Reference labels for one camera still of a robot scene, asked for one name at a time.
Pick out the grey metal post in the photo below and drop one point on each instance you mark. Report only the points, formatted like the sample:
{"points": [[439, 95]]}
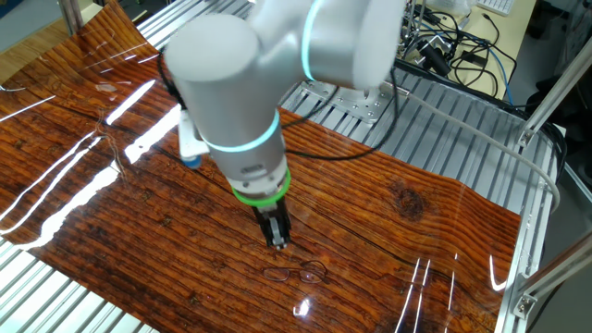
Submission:
{"points": [[71, 16]]}

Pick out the thin-framed glasses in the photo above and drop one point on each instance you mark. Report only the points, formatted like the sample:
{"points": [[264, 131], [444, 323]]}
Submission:
{"points": [[312, 276]]}

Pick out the black office chair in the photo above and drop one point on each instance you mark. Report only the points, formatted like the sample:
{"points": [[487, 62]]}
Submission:
{"points": [[569, 106]]}

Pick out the beige desk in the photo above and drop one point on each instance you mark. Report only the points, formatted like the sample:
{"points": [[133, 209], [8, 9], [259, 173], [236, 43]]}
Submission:
{"points": [[520, 41]]}

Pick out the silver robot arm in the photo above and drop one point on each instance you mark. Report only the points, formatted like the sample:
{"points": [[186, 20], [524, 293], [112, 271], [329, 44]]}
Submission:
{"points": [[231, 92]]}

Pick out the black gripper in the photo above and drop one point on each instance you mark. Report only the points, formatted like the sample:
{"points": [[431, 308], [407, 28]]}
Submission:
{"points": [[275, 213]]}

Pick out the diagonal aluminium strut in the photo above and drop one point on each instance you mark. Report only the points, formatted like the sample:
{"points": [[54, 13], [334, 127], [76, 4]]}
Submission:
{"points": [[550, 282], [555, 88]]}

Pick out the glossy wood-pattern mat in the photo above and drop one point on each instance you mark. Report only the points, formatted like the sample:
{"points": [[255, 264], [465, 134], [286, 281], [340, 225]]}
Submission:
{"points": [[139, 254]]}

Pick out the white keyboard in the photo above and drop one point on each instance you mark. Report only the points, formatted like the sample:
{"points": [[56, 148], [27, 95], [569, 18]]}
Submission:
{"points": [[497, 5]]}

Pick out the wrist camera with white bracket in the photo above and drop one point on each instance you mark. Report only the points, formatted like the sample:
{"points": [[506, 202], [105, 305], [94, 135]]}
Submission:
{"points": [[189, 143]]}

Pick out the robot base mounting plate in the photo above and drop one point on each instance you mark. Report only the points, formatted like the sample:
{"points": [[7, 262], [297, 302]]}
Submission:
{"points": [[356, 108]]}

